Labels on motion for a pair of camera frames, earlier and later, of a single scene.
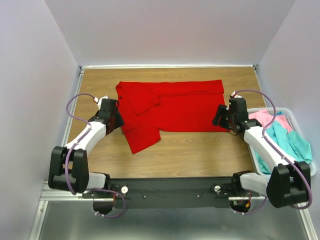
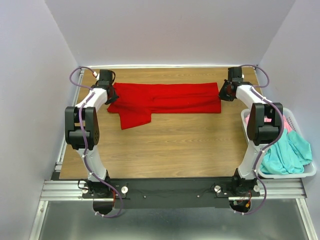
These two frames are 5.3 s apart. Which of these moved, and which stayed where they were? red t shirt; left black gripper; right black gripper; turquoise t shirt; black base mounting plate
Moved: left black gripper; red t shirt; right black gripper
Stayed: black base mounting plate; turquoise t shirt
